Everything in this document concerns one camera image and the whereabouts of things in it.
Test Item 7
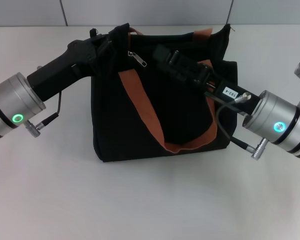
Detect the silver zipper pull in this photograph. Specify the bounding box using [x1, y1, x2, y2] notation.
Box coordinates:
[127, 51, 149, 68]

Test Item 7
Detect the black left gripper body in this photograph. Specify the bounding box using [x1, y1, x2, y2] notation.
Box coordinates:
[26, 39, 100, 102]

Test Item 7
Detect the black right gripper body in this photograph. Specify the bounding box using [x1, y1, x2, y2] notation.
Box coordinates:
[196, 74, 266, 117]

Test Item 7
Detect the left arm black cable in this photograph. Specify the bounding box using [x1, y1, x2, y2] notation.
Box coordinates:
[24, 91, 63, 137]

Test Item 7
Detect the black bag with brown handles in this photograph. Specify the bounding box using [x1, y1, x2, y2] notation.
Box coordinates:
[90, 22, 238, 164]

